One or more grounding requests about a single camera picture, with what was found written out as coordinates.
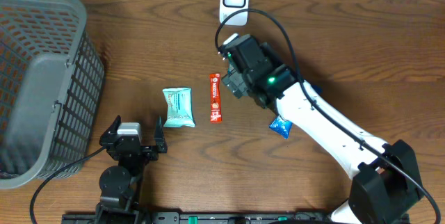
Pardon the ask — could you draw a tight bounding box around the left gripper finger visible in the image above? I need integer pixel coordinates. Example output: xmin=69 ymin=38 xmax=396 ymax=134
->
xmin=154 ymin=116 xmax=166 ymax=147
xmin=106 ymin=115 xmax=121 ymax=135

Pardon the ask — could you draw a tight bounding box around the red coffee stick sachet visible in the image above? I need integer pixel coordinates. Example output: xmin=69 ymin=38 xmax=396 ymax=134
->
xmin=209 ymin=73 xmax=223 ymax=123

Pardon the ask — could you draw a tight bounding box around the mint green wipes pack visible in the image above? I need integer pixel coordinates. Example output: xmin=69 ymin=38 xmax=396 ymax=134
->
xmin=163 ymin=88 xmax=195 ymax=128

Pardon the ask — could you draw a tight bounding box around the blue Oreo cookie pack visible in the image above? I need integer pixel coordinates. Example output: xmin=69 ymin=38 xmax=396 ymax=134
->
xmin=268 ymin=83 xmax=323 ymax=140

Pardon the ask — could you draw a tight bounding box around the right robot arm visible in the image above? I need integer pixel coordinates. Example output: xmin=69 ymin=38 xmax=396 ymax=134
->
xmin=220 ymin=34 xmax=423 ymax=223

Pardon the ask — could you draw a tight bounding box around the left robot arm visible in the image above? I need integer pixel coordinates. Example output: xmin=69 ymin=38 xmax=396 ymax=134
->
xmin=93 ymin=116 xmax=168 ymax=224

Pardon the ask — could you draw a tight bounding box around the grey plastic basket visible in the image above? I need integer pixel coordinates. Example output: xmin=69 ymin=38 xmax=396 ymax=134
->
xmin=1 ymin=0 xmax=105 ymax=189

